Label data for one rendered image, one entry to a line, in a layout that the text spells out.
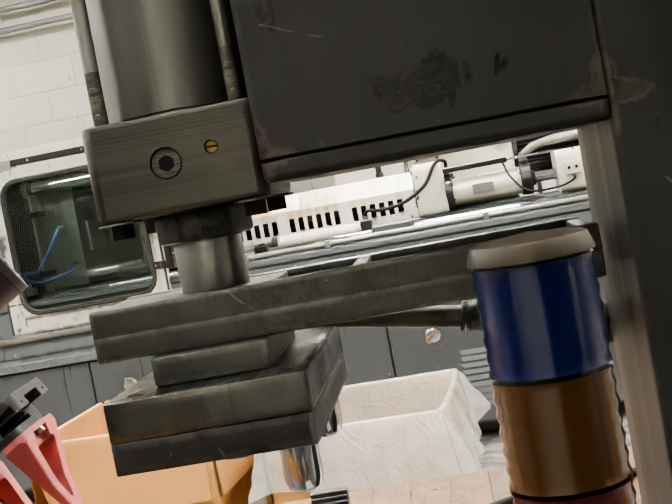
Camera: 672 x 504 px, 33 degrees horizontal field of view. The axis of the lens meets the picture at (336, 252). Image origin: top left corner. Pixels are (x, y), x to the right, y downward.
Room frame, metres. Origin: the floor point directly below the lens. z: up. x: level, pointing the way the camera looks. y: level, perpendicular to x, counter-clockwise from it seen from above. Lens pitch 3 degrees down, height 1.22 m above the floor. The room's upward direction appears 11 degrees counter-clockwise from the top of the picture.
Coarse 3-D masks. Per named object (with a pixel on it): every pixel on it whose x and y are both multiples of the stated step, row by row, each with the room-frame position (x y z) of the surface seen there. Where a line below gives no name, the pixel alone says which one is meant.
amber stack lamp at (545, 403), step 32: (512, 384) 0.34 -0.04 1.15; (544, 384) 0.33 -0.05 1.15; (576, 384) 0.33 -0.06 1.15; (608, 384) 0.33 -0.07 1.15; (512, 416) 0.33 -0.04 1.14; (544, 416) 0.33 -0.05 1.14; (576, 416) 0.33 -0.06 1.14; (608, 416) 0.33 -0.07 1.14; (512, 448) 0.34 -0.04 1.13; (544, 448) 0.33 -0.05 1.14; (576, 448) 0.33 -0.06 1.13; (608, 448) 0.33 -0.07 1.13; (512, 480) 0.34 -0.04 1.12; (544, 480) 0.33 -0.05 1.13; (576, 480) 0.33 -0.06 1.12; (608, 480) 0.33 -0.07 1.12
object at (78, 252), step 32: (32, 192) 5.30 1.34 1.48; (64, 192) 5.28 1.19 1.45; (32, 224) 5.31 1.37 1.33; (64, 224) 5.29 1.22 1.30; (96, 224) 5.26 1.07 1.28; (32, 256) 5.31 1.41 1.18; (64, 256) 5.29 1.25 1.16; (96, 256) 5.27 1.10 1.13; (128, 256) 5.24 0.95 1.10; (32, 288) 5.32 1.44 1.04; (64, 288) 5.30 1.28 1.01; (96, 288) 5.27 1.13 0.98; (128, 288) 5.25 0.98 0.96
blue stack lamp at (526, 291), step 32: (576, 256) 0.33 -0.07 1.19; (480, 288) 0.34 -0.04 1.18; (512, 288) 0.33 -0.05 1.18; (544, 288) 0.33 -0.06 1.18; (576, 288) 0.33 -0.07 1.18; (480, 320) 0.34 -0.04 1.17; (512, 320) 0.33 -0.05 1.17; (544, 320) 0.33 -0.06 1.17; (576, 320) 0.33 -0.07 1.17; (512, 352) 0.33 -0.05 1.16; (544, 352) 0.33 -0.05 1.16; (576, 352) 0.33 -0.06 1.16; (608, 352) 0.34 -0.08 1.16
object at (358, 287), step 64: (192, 256) 0.59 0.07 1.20; (384, 256) 0.63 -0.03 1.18; (448, 256) 0.56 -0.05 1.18; (128, 320) 0.57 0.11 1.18; (192, 320) 0.57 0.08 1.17; (256, 320) 0.57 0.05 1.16; (320, 320) 0.56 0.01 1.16; (192, 384) 0.55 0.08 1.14; (256, 384) 0.53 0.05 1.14; (320, 384) 0.57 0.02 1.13; (128, 448) 0.54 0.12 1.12; (192, 448) 0.53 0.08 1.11; (256, 448) 0.53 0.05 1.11
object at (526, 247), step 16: (496, 240) 0.35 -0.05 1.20; (512, 240) 0.34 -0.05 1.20; (528, 240) 0.33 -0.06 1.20; (544, 240) 0.33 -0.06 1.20; (560, 240) 0.33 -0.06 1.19; (576, 240) 0.33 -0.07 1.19; (592, 240) 0.34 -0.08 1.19; (480, 256) 0.34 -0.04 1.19; (496, 256) 0.33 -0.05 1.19; (512, 256) 0.33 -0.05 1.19; (528, 256) 0.33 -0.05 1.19; (544, 256) 0.33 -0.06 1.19; (560, 256) 0.33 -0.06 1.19
